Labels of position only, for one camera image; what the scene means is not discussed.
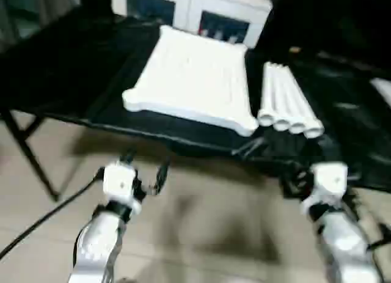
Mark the white plastic table leg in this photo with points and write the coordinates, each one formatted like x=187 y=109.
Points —
x=279 y=99
x=266 y=93
x=300 y=99
x=290 y=99

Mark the white plastic table top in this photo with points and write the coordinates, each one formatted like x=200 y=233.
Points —
x=189 y=78

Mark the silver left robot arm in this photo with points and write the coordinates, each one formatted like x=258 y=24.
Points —
x=94 y=240

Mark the black shiny mat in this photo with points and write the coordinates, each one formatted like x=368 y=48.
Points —
x=76 y=66

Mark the white flat item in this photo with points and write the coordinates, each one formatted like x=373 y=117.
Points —
x=382 y=89

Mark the small tan block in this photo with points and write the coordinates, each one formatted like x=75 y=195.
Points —
x=295 y=49

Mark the white cabinet with glass doors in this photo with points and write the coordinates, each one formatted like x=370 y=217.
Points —
x=189 y=8

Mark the grey curtain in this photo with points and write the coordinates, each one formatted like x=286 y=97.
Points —
x=30 y=11

